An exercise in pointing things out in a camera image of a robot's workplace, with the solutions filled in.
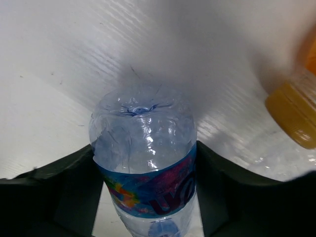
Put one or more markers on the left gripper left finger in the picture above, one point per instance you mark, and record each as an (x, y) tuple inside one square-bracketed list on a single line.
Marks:
[(57, 200)]

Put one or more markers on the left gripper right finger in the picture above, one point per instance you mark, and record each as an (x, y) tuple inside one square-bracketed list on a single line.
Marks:
[(235, 202)]

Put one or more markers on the small orange juice bottle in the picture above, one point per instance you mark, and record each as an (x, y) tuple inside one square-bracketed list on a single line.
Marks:
[(293, 103)]

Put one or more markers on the clear ribbed bottle blue cap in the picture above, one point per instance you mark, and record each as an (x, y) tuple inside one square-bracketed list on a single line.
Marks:
[(280, 159)]

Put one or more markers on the colourful label bottle blue cap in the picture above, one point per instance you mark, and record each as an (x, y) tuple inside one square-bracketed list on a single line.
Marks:
[(144, 143)]

